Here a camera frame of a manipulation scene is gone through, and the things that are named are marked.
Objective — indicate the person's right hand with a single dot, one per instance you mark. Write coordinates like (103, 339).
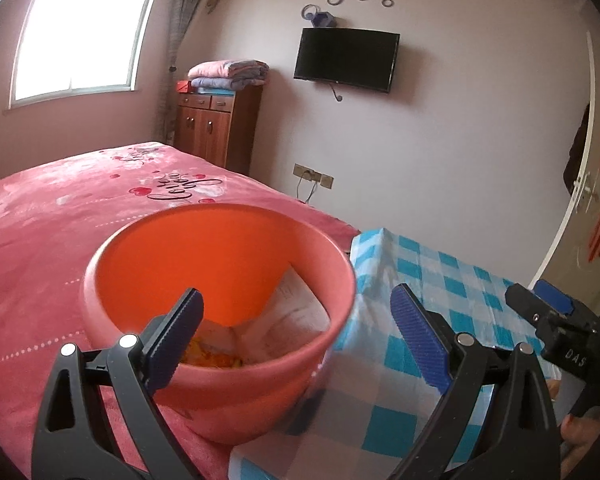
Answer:
(582, 430)

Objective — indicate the window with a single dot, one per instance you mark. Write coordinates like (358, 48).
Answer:
(80, 35)

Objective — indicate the grey curtain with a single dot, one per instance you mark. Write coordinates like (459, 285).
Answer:
(180, 35)

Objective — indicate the brown wooden cabinet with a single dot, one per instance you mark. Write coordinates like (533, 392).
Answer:
(215, 125)

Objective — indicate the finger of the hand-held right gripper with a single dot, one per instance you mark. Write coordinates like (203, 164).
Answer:
(555, 297)
(522, 305)

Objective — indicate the dark hanging garment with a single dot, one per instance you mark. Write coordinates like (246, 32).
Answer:
(577, 155)

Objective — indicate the white door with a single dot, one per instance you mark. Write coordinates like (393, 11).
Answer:
(565, 250)

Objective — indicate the red box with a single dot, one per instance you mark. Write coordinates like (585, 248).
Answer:
(183, 87)

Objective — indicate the blue wall ornament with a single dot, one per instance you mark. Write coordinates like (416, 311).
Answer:
(322, 19)

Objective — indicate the white blue packet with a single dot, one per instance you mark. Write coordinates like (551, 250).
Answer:
(290, 320)

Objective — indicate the wall socket strip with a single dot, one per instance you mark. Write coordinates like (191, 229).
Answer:
(312, 176)

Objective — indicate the pink printed blanket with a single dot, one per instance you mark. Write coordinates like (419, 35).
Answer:
(55, 260)

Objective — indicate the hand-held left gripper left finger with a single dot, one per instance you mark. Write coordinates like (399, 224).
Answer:
(177, 340)

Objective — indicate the gold foil wrapper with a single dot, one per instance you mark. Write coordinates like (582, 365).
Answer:
(210, 358)

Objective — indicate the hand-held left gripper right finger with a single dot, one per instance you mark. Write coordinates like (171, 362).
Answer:
(420, 335)

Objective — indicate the black wall television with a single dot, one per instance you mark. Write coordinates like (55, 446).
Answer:
(345, 60)

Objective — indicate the orange plastic bucket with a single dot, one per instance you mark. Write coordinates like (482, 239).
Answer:
(220, 240)

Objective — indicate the pink folded blanket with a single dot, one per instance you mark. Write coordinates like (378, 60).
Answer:
(225, 69)

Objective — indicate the blue white checkered cloth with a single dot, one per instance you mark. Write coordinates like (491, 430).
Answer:
(370, 410)

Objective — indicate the blue folded blanket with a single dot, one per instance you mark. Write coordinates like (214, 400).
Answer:
(230, 84)

